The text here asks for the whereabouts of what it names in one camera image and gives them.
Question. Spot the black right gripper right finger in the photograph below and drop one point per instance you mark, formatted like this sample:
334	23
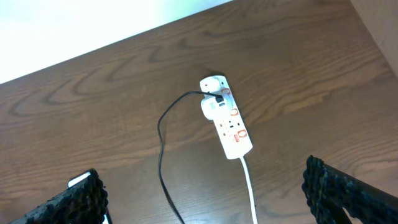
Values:
335	197

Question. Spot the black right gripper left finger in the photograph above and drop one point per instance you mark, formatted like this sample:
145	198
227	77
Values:
85	201

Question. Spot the white USB charger plug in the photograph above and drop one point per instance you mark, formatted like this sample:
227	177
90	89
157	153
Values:
216	107

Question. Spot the white power strip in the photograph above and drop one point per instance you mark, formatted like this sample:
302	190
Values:
234	136

